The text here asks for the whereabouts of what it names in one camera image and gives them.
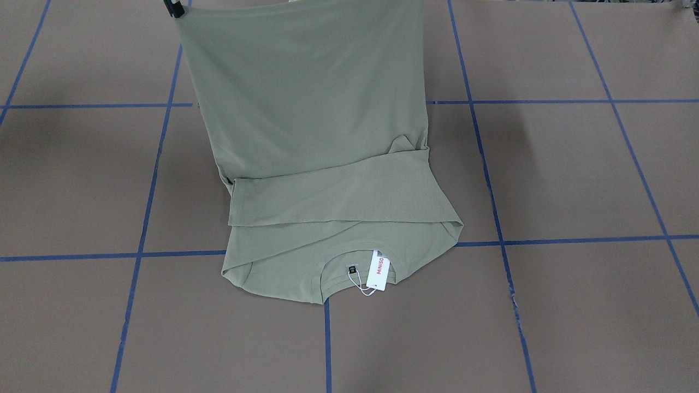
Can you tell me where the white red Miniso hang tag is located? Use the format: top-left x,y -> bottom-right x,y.
365,249 -> 391,291

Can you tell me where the green long-sleeve shirt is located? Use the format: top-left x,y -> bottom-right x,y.
175,1 -> 464,304

